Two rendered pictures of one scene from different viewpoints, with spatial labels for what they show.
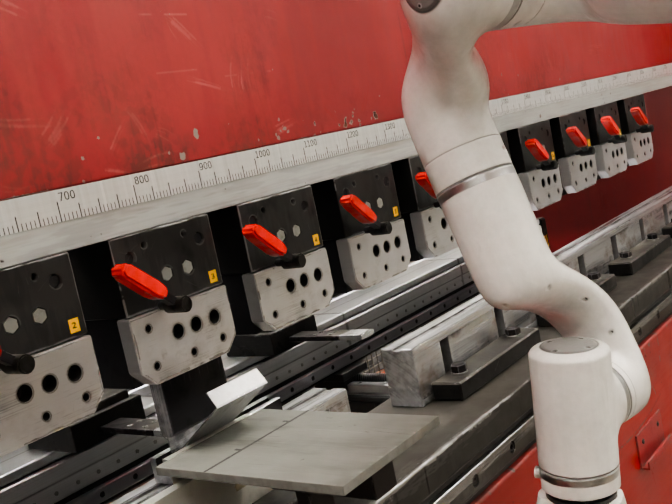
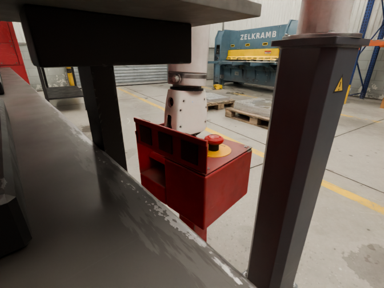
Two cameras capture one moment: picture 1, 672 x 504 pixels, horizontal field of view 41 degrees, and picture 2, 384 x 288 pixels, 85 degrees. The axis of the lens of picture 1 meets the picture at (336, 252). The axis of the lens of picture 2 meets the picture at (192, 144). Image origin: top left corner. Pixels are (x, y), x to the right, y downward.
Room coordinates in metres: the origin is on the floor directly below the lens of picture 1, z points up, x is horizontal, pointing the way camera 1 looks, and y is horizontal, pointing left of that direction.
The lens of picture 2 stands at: (0.82, 0.26, 0.96)
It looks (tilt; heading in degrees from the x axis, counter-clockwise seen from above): 23 degrees down; 281
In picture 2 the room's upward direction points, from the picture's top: straight up
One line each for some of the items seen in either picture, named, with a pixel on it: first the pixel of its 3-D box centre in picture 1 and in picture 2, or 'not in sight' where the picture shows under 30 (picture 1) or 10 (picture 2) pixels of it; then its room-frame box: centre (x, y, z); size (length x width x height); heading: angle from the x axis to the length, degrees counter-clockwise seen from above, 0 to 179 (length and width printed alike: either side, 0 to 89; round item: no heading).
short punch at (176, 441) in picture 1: (193, 399); not in sight; (1.04, 0.20, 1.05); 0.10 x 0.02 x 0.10; 142
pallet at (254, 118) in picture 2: not in sight; (269, 116); (0.24, -3.19, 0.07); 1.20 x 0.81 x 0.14; 137
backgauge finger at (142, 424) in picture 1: (119, 419); not in sight; (1.15, 0.32, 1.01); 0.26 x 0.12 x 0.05; 52
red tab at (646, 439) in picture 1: (654, 438); not in sight; (1.75, -0.56, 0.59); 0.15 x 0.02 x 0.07; 142
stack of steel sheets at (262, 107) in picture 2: not in sight; (270, 108); (0.24, -3.20, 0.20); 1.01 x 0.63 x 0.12; 137
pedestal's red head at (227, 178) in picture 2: not in sight; (193, 157); (0.90, -0.15, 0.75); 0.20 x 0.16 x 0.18; 148
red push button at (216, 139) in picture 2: not in sight; (214, 144); (0.85, -0.14, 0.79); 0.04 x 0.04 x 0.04
